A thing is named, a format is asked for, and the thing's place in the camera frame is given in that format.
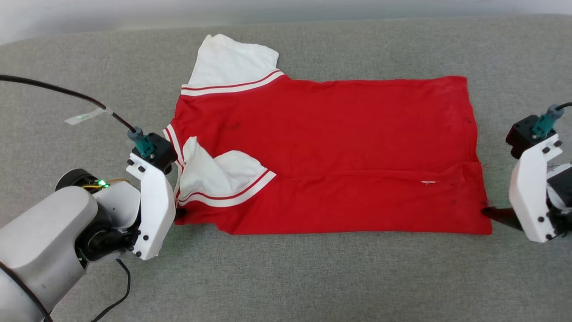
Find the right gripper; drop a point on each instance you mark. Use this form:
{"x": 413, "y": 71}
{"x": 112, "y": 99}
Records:
{"x": 561, "y": 197}

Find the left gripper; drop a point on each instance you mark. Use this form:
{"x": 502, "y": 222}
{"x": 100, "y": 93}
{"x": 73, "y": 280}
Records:
{"x": 118, "y": 201}

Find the red and white shirt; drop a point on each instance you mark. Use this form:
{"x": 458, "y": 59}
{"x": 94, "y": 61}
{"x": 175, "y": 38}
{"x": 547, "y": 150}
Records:
{"x": 335, "y": 134}

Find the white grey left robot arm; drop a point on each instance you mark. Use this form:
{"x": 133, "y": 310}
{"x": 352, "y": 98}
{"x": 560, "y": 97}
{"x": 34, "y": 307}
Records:
{"x": 40, "y": 250}

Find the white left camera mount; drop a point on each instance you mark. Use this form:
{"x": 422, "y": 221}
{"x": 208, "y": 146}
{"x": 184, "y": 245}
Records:
{"x": 154, "y": 210}

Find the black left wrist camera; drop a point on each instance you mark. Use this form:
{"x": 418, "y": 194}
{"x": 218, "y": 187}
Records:
{"x": 163, "y": 150}

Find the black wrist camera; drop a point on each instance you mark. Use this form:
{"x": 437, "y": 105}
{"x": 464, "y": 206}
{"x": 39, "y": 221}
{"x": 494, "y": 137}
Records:
{"x": 518, "y": 134}
{"x": 163, "y": 150}

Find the teal left camera connector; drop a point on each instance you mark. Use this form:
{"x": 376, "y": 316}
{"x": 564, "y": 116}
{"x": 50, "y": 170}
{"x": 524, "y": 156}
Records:
{"x": 143, "y": 143}

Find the teal camera connector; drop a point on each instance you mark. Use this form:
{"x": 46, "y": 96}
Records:
{"x": 143, "y": 143}
{"x": 545, "y": 123}

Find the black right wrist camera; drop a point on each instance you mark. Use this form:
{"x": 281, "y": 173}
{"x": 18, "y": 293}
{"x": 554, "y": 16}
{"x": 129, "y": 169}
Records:
{"x": 518, "y": 134}

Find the teal right camera connector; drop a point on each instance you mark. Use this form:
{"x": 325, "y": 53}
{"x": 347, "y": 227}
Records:
{"x": 545, "y": 123}

